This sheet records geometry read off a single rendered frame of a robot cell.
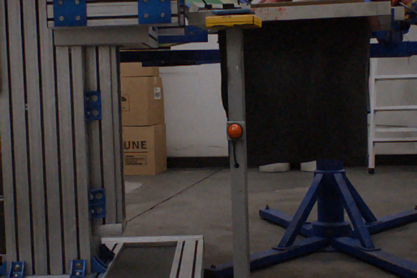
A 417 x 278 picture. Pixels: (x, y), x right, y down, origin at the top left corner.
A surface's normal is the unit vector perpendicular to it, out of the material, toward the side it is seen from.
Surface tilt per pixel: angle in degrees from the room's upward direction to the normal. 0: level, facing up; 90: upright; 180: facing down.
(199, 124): 90
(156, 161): 91
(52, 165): 90
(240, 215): 90
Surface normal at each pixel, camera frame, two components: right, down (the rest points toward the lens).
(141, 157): -0.19, 0.06
